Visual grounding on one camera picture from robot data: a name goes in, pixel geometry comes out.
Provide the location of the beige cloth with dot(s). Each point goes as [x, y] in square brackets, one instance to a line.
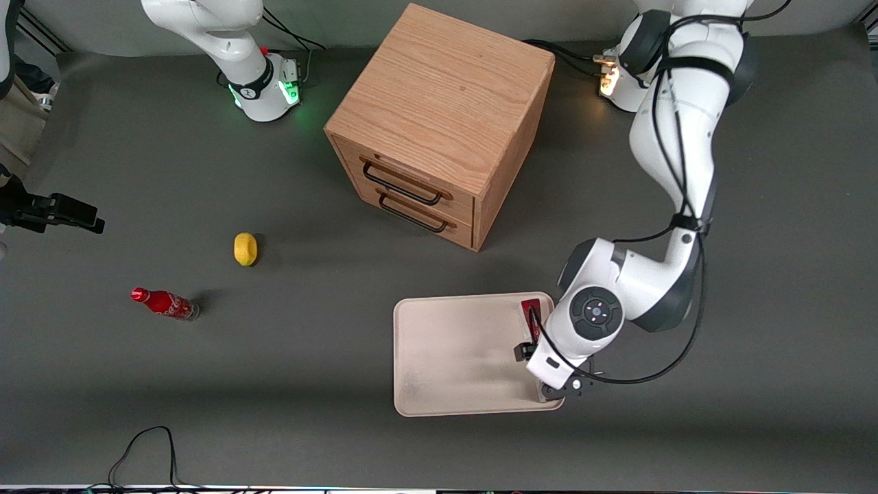
[17, 130]

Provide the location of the red cola bottle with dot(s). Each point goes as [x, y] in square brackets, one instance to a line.
[168, 304]

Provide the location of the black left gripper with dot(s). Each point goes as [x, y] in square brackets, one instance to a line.
[532, 334]

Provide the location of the wooden drawer cabinet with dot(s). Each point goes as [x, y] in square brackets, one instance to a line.
[439, 89]

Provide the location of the red tartan cookie box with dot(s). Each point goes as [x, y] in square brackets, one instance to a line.
[528, 305]

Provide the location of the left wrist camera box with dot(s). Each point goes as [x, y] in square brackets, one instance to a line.
[525, 351]

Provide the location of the black metal rail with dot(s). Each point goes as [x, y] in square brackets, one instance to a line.
[41, 34]

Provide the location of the wooden drawer front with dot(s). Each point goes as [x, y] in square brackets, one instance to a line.
[465, 206]
[465, 234]

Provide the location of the cream plastic tray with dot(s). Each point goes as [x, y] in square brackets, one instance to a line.
[459, 357]

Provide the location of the yellow lemon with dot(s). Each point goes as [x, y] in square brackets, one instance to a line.
[245, 248]

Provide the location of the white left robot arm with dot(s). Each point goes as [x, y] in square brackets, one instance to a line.
[645, 281]

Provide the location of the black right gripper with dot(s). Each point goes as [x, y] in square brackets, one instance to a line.
[36, 210]

